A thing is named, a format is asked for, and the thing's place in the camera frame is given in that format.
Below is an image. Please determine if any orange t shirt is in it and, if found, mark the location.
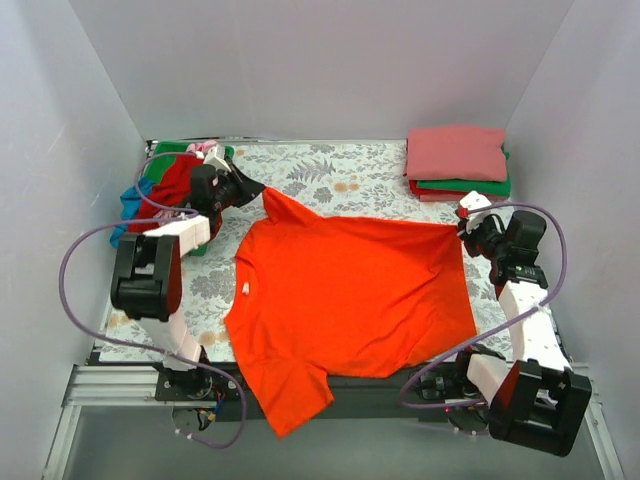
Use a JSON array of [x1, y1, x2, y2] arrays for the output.
[[225, 188, 476, 437]]

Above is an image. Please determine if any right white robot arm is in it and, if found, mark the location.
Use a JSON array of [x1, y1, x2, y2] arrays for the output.
[[452, 210, 592, 457]]

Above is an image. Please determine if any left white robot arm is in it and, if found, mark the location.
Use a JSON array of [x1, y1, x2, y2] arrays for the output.
[[110, 163, 265, 400]]

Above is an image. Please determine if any red crumpled t shirt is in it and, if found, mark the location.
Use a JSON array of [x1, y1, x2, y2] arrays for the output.
[[147, 155, 203, 207]]

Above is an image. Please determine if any pink crumpled t shirt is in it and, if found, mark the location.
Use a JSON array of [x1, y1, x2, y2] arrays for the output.
[[186, 140, 218, 160]]

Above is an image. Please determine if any green plastic bin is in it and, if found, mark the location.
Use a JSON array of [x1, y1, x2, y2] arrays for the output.
[[129, 142, 232, 257]]

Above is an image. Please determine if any folded light pink t shirt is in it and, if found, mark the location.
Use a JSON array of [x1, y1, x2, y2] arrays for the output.
[[418, 192, 508, 203]]

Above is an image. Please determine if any blue crumpled t shirt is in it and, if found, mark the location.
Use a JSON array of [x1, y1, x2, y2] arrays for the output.
[[109, 177, 155, 248]]

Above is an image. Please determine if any floral table cloth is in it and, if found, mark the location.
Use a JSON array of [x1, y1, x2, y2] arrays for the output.
[[94, 141, 506, 363]]

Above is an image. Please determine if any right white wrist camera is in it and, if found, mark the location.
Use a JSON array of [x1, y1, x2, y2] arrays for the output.
[[456, 191, 491, 237]]

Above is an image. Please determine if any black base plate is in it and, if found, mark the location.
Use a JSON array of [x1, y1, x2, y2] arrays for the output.
[[154, 362, 479, 422]]

